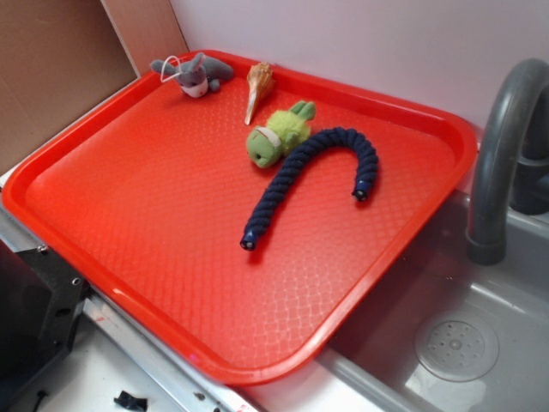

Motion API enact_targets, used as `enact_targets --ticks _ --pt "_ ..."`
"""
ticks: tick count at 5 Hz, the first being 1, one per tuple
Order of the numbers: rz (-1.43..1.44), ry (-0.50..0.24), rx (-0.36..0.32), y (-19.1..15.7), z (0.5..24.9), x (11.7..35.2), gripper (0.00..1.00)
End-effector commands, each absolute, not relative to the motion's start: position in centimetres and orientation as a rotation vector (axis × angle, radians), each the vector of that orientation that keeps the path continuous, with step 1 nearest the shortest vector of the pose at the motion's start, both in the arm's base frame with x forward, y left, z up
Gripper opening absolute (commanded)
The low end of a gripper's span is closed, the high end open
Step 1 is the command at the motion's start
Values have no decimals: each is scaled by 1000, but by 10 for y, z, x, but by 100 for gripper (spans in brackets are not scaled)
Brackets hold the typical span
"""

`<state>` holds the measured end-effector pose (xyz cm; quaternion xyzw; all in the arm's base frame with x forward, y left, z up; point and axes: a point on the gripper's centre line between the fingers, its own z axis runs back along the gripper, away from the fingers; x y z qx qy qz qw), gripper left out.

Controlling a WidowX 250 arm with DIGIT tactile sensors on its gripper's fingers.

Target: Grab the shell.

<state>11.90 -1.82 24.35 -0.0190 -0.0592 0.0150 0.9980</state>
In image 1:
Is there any red plastic tray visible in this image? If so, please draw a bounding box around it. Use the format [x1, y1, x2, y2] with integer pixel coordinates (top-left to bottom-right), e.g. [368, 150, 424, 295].
[3, 53, 477, 386]

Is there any grey plastic sink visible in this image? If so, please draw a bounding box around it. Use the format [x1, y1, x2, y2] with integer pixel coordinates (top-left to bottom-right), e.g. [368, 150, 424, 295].
[244, 124, 549, 412]

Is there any grey plush toy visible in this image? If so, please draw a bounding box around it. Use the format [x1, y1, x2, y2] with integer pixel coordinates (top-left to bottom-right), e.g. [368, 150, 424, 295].
[150, 52, 234, 98]

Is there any green plush turtle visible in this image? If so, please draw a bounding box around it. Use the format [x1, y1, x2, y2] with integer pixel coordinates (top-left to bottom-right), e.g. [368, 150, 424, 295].
[245, 100, 317, 168]

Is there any brown cardboard panel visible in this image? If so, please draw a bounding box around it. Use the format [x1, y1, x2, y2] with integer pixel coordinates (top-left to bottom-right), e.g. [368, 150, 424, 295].
[1, 1, 187, 173]

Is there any black tape scrap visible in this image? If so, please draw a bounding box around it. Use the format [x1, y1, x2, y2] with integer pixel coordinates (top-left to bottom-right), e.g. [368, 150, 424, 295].
[113, 391, 148, 412]

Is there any tan conch shell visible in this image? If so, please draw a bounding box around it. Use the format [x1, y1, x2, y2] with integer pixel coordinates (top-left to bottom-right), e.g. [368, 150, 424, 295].
[244, 62, 275, 125]

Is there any grey plastic faucet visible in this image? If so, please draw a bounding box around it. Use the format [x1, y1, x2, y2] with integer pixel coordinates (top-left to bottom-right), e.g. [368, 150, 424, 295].
[466, 58, 548, 265]

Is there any black metal bracket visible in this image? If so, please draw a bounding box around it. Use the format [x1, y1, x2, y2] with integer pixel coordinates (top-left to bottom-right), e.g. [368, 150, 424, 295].
[1, 244, 87, 403]

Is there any navy blue braided rope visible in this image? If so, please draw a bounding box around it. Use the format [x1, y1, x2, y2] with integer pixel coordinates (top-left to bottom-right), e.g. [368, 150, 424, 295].
[239, 128, 380, 251]

